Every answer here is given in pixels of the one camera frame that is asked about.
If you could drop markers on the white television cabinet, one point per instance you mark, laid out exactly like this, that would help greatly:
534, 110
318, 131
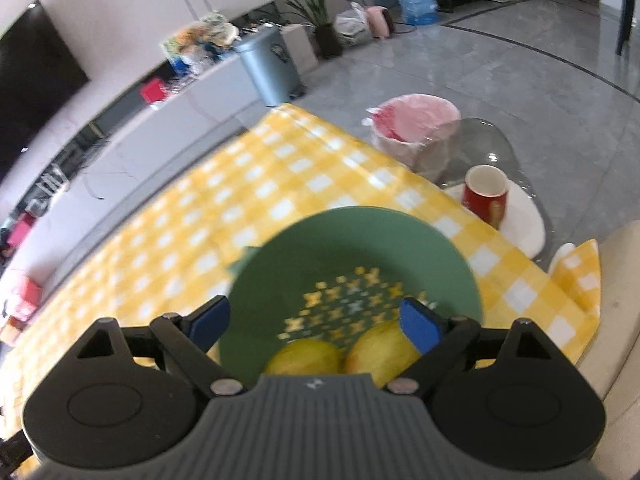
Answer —
200, 105

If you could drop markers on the white plastic bag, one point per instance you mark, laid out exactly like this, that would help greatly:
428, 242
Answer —
352, 27

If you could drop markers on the red box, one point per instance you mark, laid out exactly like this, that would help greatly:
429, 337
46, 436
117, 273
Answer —
152, 92

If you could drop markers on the black television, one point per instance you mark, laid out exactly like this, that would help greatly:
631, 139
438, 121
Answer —
30, 75

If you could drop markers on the red mug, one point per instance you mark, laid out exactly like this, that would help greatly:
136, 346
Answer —
482, 205

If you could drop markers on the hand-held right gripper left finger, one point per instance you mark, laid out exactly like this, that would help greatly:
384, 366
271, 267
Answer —
210, 322

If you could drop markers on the pink box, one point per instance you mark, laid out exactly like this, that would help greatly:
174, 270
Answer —
22, 230

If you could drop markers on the pink-lined waste bin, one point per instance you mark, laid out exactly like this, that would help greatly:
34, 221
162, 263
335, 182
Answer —
415, 120

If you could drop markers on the pile of snack packets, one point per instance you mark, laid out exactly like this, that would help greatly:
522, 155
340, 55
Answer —
200, 40

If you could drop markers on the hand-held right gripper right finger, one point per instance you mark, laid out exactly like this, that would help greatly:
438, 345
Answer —
420, 330

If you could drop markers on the yellow checkered tablecloth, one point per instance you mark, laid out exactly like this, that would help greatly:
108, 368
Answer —
250, 185

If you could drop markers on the yellow mango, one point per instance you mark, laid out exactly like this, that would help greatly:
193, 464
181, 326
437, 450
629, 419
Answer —
305, 357

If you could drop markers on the yellow-green pear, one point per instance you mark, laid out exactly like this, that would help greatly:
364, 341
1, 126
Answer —
380, 355

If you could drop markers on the beige sofa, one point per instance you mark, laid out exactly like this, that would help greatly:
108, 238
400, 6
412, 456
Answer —
620, 310

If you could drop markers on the pink heater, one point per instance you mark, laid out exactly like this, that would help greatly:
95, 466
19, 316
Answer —
379, 22

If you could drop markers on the potted long-leaf plant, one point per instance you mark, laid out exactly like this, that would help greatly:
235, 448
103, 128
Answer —
327, 40

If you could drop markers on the green bowl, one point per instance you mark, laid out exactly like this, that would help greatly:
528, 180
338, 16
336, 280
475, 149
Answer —
350, 250

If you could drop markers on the white plate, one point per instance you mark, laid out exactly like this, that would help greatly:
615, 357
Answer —
525, 225

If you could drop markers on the grey lidded trash can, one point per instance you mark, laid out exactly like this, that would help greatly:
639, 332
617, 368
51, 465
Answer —
270, 70

